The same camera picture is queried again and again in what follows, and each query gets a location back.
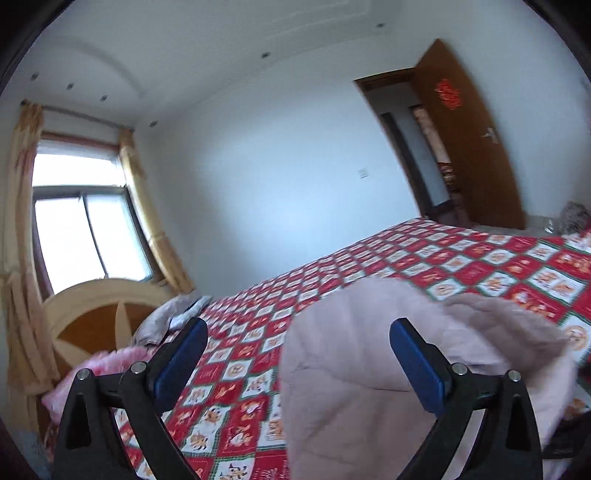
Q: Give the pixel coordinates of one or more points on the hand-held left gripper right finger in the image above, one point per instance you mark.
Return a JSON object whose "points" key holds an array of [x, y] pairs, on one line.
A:
{"points": [[415, 364]]}

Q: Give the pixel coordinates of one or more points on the grey patterned cloth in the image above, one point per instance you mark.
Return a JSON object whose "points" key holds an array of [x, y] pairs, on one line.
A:
{"points": [[575, 219]]}

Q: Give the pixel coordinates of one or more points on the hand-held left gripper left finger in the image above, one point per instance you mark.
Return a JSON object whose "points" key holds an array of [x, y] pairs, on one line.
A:
{"points": [[178, 364]]}

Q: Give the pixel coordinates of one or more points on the cream and brown wooden headboard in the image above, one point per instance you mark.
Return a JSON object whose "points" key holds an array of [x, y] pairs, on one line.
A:
{"points": [[83, 323]]}

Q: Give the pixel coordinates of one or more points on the dark brown door frame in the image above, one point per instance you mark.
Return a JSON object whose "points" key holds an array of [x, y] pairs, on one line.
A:
{"points": [[383, 77]]}

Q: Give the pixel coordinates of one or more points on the pink folded quilt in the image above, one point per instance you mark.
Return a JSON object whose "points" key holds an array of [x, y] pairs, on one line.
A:
{"points": [[115, 357]]}

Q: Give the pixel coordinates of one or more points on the metal curtain rod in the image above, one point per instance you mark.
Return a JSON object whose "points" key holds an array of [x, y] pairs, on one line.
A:
{"points": [[78, 114]]}

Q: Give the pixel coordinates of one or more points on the grey striped pillow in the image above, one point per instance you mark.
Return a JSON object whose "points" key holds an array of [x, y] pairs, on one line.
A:
{"points": [[161, 318]]}

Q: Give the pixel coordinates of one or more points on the red patterned blanket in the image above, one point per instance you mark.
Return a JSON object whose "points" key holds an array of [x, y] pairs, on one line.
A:
{"points": [[450, 182]]}

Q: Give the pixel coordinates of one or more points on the red checkered printed bed sheet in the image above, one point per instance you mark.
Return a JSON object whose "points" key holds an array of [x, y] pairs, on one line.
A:
{"points": [[415, 258]]}

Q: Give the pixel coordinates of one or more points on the dark cloth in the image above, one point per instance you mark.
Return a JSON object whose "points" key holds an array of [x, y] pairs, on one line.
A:
{"points": [[565, 443]]}

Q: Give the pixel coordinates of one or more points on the white wall switch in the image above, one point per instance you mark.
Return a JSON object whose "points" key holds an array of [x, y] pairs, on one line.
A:
{"points": [[363, 173]]}

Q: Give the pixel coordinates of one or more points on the yellow patterned curtain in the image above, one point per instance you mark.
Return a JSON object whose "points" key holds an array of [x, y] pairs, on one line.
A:
{"points": [[23, 258], [152, 221]]}

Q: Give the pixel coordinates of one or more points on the sliding glass window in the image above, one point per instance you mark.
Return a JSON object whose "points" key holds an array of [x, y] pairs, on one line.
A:
{"points": [[64, 240]]}

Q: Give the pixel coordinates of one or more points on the recessed ceiling spotlights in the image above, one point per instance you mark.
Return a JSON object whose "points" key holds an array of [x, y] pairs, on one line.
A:
{"points": [[264, 55]]}

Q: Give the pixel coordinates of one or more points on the pale pink puffer jacket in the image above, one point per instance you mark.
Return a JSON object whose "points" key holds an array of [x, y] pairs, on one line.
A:
{"points": [[351, 369]]}

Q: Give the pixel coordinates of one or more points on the red paper door decoration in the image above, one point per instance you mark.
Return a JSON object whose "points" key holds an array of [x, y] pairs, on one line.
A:
{"points": [[448, 94]]}

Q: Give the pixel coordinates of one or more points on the brown wooden door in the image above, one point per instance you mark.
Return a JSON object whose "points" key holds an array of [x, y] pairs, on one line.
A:
{"points": [[480, 161]]}

